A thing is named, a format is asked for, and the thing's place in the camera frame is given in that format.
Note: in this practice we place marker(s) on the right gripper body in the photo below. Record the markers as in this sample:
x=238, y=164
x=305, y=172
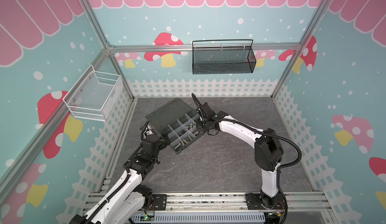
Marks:
x=202, y=123

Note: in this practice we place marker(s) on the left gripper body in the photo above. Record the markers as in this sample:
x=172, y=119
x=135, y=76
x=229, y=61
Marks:
x=162, y=144

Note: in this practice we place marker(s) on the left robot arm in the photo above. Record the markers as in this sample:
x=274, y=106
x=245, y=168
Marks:
x=128, y=195

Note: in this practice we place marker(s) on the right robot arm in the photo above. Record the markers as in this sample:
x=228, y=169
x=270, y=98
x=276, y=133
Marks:
x=268, y=152

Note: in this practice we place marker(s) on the grey plastic organizer box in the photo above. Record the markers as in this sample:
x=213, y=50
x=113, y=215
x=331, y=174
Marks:
x=172, y=119

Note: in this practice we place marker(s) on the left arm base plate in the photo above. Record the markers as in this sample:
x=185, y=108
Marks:
x=154, y=202

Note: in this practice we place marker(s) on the black wire mesh basket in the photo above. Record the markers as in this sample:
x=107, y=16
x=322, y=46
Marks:
x=223, y=57

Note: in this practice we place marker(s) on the white wire mesh basket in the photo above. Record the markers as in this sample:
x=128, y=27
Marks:
x=94, y=95

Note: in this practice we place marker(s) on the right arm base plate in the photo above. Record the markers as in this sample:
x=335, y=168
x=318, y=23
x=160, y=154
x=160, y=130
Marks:
x=261, y=201

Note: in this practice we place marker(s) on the aluminium mounting rail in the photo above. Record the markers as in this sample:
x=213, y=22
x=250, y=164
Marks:
x=231, y=208

